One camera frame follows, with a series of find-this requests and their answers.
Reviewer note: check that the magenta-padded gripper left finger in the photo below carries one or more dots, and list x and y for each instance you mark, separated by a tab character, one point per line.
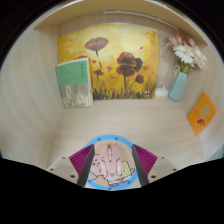
73	165

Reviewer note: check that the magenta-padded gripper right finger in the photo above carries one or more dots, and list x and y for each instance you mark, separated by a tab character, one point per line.
151	165

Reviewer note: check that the pink computer mouse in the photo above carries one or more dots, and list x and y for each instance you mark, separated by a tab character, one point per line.
111	161

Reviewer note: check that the round blue-rimmed cartoon mouse pad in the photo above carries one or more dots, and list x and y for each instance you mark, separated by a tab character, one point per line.
128	171

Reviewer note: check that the orange book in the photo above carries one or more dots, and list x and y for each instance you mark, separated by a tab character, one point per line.
201	115

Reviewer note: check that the teal faceted vase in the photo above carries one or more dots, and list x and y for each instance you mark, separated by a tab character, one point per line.
177	88

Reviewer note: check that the green and beige book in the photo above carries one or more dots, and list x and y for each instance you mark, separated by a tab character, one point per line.
74	83

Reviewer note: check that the pink and white flower bouquet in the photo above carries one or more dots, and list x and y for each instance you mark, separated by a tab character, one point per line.
186	53

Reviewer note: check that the yellow poppy flower painting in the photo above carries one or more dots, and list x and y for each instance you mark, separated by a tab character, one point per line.
113	50

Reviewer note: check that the white light bar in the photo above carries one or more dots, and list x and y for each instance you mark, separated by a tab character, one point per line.
140	16

